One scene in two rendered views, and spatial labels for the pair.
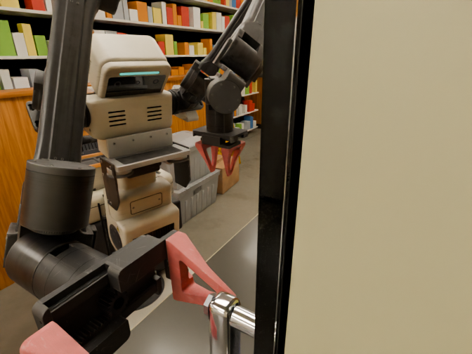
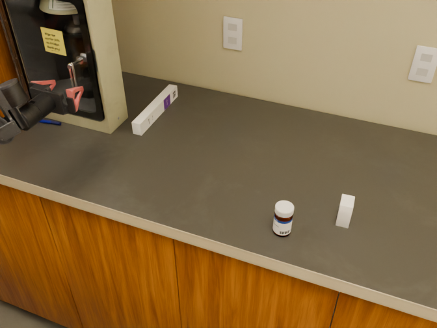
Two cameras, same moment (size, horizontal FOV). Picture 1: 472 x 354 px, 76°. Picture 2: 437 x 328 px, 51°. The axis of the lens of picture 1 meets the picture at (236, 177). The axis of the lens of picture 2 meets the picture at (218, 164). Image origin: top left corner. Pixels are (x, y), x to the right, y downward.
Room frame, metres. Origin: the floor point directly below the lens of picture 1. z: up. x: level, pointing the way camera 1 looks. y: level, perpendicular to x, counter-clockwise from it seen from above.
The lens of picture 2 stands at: (-0.10, 1.26, 1.79)
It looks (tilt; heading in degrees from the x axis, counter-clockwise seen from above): 39 degrees down; 261
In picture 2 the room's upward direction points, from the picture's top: straight up
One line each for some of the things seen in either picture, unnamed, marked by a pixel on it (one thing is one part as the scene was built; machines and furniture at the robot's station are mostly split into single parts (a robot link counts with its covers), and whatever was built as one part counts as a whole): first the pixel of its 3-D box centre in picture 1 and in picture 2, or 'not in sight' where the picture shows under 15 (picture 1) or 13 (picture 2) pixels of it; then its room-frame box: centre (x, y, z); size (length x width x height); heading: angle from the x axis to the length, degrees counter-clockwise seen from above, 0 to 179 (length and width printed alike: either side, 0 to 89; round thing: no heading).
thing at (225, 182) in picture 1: (218, 173); not in sight; (3.02, 0.19, 0.14); 0.41 x 0.32 x 0.28; 155
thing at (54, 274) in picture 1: (90, 286); (42, 105); (0.21, 0.13, 1.15); 0.10 x 0.07 x 0.07; 149
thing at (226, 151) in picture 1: (223, 154); not in sight; (0.62, 0.03, 1.13); 0.07 x 0.07 x 0.09; 58
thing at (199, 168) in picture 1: (182, 158); not in sight; (2.48, 0.47, 0.49); 0.60 x 0.42 x 0.33; 149
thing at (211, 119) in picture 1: (219, 121); not in sight; (0.63, 0.03, 1.20); 0.10 x 0.07 x 0.07; 58
